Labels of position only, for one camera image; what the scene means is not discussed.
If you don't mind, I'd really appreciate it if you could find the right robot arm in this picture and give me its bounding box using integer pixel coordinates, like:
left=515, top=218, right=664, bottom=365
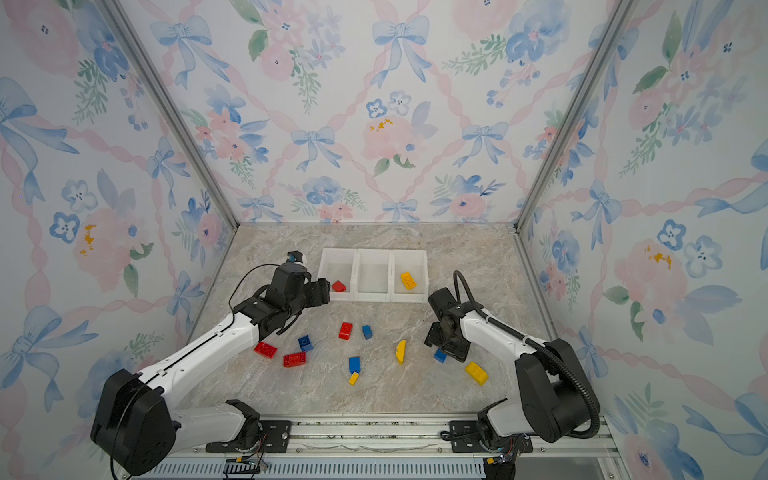
left=425, top=288, right=600, bottom=452

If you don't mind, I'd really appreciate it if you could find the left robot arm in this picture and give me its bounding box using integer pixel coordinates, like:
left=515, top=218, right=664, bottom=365
left=90, top=252, right=331, bottom=476

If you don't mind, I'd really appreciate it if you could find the left aluminium corner post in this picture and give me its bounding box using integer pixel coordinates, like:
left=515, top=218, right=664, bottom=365
left=95, top=0, right=239, bottom=230

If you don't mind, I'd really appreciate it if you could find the yellow long lego brick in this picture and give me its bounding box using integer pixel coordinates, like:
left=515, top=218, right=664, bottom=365
left=465, top=362, right=489, bottom=386

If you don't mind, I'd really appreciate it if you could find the aluminium corner post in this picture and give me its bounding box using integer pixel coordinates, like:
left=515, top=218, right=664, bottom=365
left=95, top=0, right=239, bottom=230
left=514, top=0, right=636, bottom=235

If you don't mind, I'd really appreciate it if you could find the red curved lego brick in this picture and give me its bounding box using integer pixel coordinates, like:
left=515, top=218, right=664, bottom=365
left=253, top=342, right=278, bottom=359

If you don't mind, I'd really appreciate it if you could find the right aluminium corner post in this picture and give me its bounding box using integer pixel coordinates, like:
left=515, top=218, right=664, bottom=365
left=514, top=0, right=636, bottom=235

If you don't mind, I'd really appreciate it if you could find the long red lego brick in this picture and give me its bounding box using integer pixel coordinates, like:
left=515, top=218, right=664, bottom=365
left=283, top=352, right=307, bottom=368

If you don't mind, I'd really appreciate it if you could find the red square lego brick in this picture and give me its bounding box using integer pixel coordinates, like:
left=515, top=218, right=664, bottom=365
left=338, top=322, right=354, bottom=341

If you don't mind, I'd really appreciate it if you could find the small red lego brick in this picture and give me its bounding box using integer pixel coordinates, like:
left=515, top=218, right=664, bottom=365
left=331, top=280, right=347, bottom=293

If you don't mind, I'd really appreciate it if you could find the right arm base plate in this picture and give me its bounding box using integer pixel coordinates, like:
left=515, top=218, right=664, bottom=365
left=440, top=420, right=533, bottom=456

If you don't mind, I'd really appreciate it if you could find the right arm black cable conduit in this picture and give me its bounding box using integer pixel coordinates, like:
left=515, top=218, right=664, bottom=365
left=451, top=269, right=602, bottom=440

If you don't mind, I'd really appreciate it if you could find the white bin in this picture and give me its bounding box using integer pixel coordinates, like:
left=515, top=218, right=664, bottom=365
left=392, top=250, right=429, bottom=303
left=318, top=248, right=357, bottom=301
left=353, top=249, right=392, bottom=302

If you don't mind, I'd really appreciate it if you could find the yellow curved lego brick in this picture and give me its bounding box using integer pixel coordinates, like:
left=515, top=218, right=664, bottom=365
left=395, top=340, right=406, bottom=365

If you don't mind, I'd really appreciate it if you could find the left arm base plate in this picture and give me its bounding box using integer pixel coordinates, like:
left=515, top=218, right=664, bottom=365
left=205, top=420, right=292, bottom=454

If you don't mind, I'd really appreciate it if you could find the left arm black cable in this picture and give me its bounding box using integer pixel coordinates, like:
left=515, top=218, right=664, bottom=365
left=227, top=263, right=280, bottom=313

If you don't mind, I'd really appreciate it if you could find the aluminium rail frame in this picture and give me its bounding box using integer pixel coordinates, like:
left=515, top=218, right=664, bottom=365
left=113, top=413, right=628, bottom=479

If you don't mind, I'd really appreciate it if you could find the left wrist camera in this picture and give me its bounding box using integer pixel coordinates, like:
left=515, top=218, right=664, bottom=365
left=287, top=251, right=304, bottom=264

